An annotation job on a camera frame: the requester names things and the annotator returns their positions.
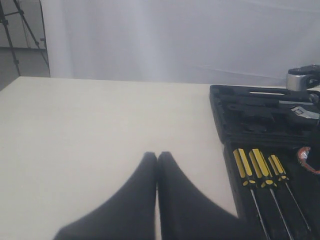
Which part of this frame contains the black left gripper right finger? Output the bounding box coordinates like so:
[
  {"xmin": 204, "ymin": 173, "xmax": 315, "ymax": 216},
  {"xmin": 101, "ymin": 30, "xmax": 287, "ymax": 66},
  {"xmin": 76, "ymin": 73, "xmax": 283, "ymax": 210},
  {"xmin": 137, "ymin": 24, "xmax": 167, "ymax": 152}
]
[{"xmin": 157, "ymin": 151, "xmax": 264, "ymax": 240}]

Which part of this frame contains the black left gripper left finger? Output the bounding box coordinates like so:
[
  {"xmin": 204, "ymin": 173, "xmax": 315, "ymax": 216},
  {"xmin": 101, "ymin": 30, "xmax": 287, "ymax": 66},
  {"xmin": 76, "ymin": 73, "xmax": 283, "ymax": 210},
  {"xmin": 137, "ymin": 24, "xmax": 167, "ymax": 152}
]
[{"xmin": 55, "ymin": 152, "xmax": 157, "ymax": 240}]

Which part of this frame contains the black electrical tape roll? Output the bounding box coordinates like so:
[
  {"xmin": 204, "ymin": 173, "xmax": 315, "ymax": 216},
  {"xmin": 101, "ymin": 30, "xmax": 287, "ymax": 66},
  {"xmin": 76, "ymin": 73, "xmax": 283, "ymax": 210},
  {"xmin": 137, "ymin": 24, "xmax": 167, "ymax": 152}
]
[{"xmin": 296, "ymin": 146, "xmax": 320, "ymax": 175}]

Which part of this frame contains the black plastic tool case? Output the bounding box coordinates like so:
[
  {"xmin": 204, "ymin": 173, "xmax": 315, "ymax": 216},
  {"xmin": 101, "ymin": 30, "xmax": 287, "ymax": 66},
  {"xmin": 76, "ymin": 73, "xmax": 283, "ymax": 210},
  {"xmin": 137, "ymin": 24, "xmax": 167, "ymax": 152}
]
[{"xmin": 209, "ymin": 85, "xmax": 320, "ymax": 240}]

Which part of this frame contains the large yellow-black screwdriver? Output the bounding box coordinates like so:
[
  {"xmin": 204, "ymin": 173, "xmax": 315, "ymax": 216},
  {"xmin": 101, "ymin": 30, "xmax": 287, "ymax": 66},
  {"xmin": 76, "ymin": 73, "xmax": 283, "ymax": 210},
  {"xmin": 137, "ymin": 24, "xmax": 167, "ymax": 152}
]
[{"xmin": 232, "ymin": 148, "xmax": 271, "ymax": 240}]

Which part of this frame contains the middle yellow-black screwdriver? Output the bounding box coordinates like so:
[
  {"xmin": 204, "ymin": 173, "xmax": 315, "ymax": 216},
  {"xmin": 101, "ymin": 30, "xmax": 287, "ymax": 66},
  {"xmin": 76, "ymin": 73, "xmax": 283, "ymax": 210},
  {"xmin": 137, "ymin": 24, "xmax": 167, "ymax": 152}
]
[{"xmin": 249, "ymin": 148, "xmax": 294, "ymax": 240}]

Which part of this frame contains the small yellow-black screwdriver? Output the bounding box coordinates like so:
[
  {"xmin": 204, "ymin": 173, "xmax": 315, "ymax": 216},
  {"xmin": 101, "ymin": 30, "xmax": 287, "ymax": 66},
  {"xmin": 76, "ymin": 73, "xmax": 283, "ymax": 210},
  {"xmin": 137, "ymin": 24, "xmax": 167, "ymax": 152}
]
[{"xmin": 267, "ymin": 154, "xmax": 311, "ymax": 232}]

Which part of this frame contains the silver adjustable wrench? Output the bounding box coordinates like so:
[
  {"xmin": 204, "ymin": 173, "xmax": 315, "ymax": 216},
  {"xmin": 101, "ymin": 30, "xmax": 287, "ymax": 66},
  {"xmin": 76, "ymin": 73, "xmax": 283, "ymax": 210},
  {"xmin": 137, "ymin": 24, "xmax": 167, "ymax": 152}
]
[{"xmin": 227, "ymin": 104, "xmax": 320, "ymax": 121}]

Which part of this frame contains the white backdrop curtain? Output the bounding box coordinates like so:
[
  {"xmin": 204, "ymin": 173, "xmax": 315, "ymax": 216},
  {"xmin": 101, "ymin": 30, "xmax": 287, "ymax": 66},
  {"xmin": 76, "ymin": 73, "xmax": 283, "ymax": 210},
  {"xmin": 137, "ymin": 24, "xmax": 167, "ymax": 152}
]
[{"xmin": 42, "ymin": 0, "xmax": 320, "ymax": 86}]

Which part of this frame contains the black tripod stand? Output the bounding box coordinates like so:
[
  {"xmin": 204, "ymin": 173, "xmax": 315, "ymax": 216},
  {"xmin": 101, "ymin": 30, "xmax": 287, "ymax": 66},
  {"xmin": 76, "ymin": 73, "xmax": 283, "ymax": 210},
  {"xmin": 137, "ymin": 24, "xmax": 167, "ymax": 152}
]
[{"xmin": 0, "ymin": 0, "xmax": 51, "ymax": 77}]

